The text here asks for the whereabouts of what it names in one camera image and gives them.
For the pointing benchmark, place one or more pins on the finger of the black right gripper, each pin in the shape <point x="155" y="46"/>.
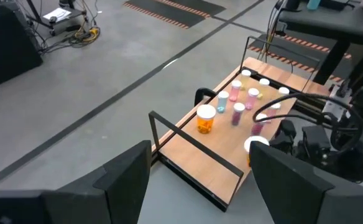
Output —
<point x="281" y="144"/>
<point x="288" y="129"/>

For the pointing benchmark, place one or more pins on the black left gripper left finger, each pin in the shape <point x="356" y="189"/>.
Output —
<point x="107" y="199"/>

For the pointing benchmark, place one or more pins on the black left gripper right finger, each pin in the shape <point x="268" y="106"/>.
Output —
<point x="293" y="193"/>

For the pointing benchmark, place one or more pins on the pink pill bottle white cap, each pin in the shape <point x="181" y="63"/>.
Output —
<point x="271" y="113"/>
<point x="251" y="101"/>
<point x="234" y="93"/>

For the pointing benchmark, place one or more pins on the orange pill bottle white cap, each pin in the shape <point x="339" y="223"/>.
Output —
<point x="205" y="123"/>
<point x="253" y="143"/>

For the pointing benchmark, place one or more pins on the red capsule pill bottle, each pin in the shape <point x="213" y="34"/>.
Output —
<point x="257" y="128"/>
<point x="237" y="116"/>

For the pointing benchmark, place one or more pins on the yellow-green pill bottle white cap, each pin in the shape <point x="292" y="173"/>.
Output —
<point x="263" y="90"/>
<point x="283" y="91"/>
<point x="245" y="81"/>

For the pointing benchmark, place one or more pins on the blue pill bottle white cap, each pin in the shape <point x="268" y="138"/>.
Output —
<point x="222" y="102"/>

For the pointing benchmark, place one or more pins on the black floor mat striped edge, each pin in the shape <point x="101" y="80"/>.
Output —
<point x="175" y="11"/>
<point x="296" y="49"/>

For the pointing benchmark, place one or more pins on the dark grey desk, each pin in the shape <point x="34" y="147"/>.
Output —
<point x="340" y="25"/>

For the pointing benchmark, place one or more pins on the teal cup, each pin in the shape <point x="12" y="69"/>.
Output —
<point x="314" y="4"/>

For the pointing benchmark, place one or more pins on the black equipment cart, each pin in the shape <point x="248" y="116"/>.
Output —
<point x="63" y="23"/>

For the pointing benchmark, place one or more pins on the black cabinet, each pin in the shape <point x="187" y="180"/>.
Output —
<point x="7" y="46"/>

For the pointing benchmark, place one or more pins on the white paper sheet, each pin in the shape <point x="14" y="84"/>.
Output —
<point x="57" y="14"/>

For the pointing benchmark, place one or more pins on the grey metal bracket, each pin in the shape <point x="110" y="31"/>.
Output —
<point x="333" y="102"/>

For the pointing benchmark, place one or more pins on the table frame with wooden sides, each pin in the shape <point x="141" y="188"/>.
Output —
<point x="271" y="69"/>

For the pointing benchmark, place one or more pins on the wooden shelf with black frame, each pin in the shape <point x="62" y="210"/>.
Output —
<point x="218" y="155"/>

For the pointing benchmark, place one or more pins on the black curved bracket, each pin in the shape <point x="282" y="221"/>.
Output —
<point x="200" y="91"/>

